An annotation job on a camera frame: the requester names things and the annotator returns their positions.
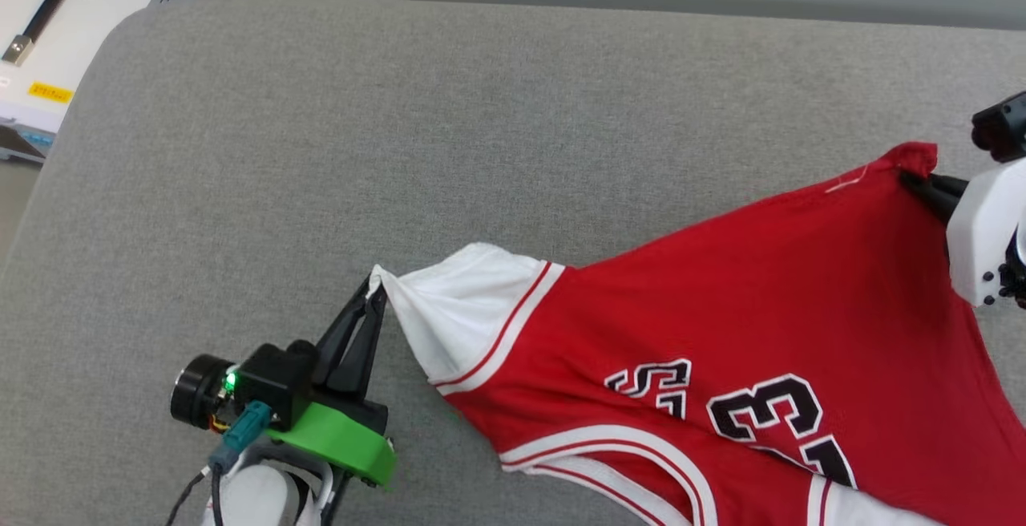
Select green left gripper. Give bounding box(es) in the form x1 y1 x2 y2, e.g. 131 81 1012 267
170 276 398 488

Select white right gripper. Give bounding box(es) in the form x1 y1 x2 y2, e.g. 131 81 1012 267
899 159 1026 307

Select red and white basketball jersey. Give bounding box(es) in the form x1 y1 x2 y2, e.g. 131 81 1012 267
370 141 1026 526

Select white box with black handle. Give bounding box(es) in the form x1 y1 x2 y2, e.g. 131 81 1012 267
0 0 216 164

